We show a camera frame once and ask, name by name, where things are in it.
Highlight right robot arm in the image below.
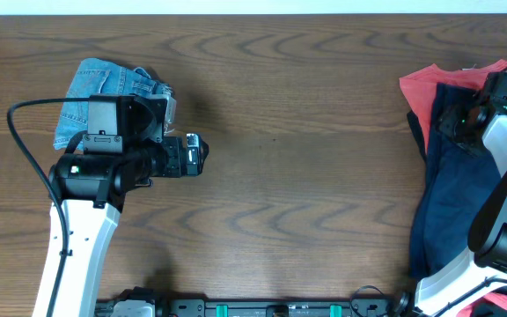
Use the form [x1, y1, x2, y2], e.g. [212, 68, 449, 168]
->
[398, 70, 507, 316]

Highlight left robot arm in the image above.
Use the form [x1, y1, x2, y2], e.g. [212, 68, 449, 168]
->
[33, 94, 209, 316]

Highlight red t-shirt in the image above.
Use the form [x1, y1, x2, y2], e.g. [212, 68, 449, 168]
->
[400, 60, 507, 156]

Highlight dark navy garment pile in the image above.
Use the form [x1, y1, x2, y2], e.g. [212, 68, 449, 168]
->
[406, 82, 507, 300]

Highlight light blue denim shorts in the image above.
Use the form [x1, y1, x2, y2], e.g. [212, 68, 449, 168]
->
[53, 58, 177, 150]

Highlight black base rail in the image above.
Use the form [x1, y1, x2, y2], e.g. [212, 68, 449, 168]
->
[93, 286, 411, 317]

